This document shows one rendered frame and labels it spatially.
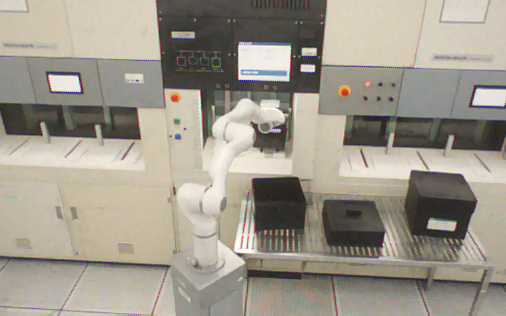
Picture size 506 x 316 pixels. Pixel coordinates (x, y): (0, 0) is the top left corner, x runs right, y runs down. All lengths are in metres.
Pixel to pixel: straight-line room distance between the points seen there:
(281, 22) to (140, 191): 1.40
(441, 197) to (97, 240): 2.25
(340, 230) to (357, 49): 0.96
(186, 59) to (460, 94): 1.51
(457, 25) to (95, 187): 2.33
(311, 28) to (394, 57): 0.48
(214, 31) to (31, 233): 1.96
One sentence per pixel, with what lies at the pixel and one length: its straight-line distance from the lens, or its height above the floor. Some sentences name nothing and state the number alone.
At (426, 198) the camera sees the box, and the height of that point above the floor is 1.00.
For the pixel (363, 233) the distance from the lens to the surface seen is 2.30.
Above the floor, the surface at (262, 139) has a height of 1.00.
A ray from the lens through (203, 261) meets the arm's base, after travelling 2.13.
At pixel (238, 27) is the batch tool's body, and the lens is 2.36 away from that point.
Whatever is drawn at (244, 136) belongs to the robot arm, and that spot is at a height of 1.33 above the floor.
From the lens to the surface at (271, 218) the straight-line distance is 2.33.
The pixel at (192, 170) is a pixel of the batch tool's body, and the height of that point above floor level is 0.87.
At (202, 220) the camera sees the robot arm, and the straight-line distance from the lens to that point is 2.01.
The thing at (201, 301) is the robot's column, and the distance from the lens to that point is 2.14.
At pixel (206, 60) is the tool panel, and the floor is 1.57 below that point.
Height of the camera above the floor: 2.22
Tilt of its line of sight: 28 degrees down
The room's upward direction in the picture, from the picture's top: 1 degrees clockwise
